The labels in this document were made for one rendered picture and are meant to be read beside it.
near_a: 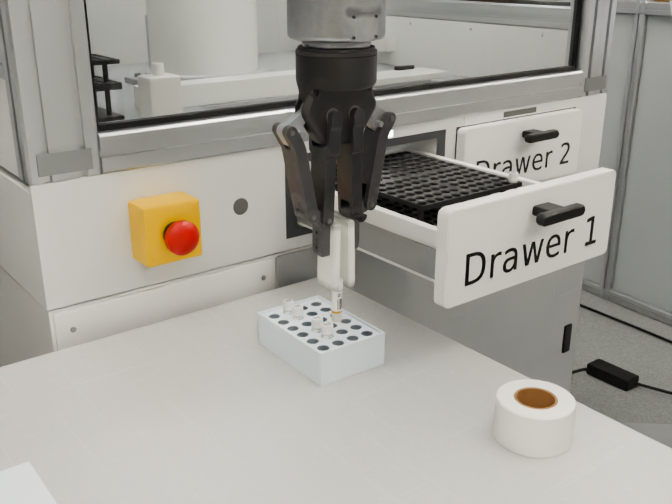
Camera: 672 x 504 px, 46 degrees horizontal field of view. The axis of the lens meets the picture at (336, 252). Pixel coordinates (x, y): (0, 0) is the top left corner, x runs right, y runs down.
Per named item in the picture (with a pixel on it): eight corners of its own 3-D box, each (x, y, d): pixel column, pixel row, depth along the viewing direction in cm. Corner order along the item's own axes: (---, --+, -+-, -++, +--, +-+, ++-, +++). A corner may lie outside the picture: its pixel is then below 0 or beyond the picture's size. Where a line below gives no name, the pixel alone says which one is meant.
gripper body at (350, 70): (321, 49, 67) (322, 156, 71) (398, 43, 72) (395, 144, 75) (274, 42, 73) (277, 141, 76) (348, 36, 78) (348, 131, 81)
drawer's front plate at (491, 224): (606, 253, 101) (617, 169, 98) (444, 310, 85) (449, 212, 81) (595, 249, 103) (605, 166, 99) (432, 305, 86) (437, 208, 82)
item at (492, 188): (522, 186, 103) (522, 181, 103) (422, 211, 93) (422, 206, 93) (510, 183, 104) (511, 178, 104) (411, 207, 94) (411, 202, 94)
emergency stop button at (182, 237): (203, 253, 91) (201, 219, 89) (171, 260, 89) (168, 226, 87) (190, 246, 93) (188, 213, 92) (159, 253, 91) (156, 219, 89)
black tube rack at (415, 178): (518, 228, 105) (522, 181, 103) (420, 257, 95) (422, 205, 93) (405, 192, 121) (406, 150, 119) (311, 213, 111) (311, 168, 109)
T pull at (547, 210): (585, 215, 90) (587, 203, 89) (543, 228, 86) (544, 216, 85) (559, 208, 93) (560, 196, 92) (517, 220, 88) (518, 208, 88)
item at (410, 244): (588, 240, 101) (593, 194, 99) (444, 288, 87) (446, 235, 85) (383, 176, 131) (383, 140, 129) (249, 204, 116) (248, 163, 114)
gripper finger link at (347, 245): (330, 214, 80) (336, 212, 80) (332, 278, 82) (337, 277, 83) (348, 222, 77) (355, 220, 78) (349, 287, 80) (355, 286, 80)
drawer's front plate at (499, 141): (577, 171, 140) (583, 109, 136) (461, 200, 124) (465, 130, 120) (568, 169, 142) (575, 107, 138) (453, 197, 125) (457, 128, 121)
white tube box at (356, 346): (384, 363, 86) (385, 332, 85) (320, 387, 81) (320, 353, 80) (318, 323, 95) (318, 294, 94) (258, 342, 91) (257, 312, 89)
